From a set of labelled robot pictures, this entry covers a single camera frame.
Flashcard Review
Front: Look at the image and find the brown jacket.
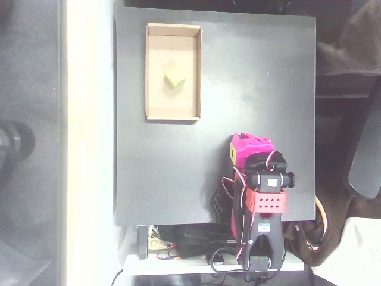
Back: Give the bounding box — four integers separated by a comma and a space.
281, 190, 361, 267

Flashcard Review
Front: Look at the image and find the lime green cube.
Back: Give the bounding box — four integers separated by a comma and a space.
163, 63, 188, 89

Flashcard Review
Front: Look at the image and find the black looped cable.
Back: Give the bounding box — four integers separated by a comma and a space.
210, 249, 287, 274

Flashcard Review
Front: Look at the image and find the white shelf board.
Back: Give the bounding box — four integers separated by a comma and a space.
123, 252, 305, 276

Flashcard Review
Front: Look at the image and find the black floor cable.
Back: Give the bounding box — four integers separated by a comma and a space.
111, 268, 124, 286

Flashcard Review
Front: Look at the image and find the cardboard box tray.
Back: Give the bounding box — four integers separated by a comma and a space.
145, 23, 204, 122

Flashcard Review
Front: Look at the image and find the white cloth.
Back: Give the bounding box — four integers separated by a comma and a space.
312, 216, 381, 286

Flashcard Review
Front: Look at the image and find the black table clamp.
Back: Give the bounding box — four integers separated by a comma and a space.
137, 226, 149, 260

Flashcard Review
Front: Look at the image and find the small black circuit board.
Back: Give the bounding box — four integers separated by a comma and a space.
205, 252, 226, 266

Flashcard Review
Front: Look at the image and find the beige wooden piece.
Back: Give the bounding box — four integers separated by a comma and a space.
148, 234, 166, 250

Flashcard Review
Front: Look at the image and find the dark brown garment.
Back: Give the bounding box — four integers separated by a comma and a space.
315, 0, 381, 79

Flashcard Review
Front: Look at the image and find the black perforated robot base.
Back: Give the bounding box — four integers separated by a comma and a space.
209, 178, 238, 225

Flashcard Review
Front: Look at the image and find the grey office chair part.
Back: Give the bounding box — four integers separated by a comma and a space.
342, 89, 381, 200

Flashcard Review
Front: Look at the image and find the black power adapter bundle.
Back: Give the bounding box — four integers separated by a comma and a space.
174, 228, 238, 259

